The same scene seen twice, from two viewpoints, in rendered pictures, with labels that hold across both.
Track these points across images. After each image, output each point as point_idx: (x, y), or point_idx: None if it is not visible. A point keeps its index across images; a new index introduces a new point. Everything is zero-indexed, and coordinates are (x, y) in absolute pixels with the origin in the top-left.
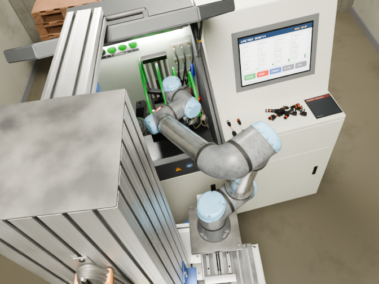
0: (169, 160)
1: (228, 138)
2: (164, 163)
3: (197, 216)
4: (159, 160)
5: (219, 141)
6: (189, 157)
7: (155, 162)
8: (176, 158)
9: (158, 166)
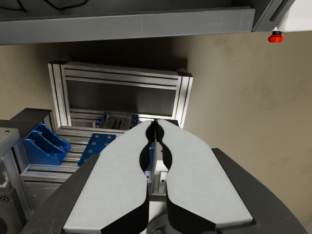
0: (96, 32)
1: (304, 1)
2: (81, 37)
3: (150, 216)
4: (65, 24)
5: (271, 10)
6: (157, 35)
7: (51, 27)
8: (118, 29)
9: (63, 42)
